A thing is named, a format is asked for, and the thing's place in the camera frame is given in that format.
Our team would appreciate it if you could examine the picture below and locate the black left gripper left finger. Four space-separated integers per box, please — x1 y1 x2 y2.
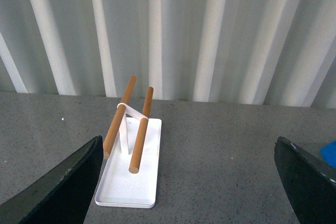
1 136 103 223

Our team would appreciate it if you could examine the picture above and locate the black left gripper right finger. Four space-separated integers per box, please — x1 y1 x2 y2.
274 136 335 223

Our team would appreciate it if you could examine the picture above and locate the blue microfiber cloth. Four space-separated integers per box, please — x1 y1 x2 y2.
320 141 336 168

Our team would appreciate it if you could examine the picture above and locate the white towel rack with wooden rods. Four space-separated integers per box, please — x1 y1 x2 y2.
94 76 162 208

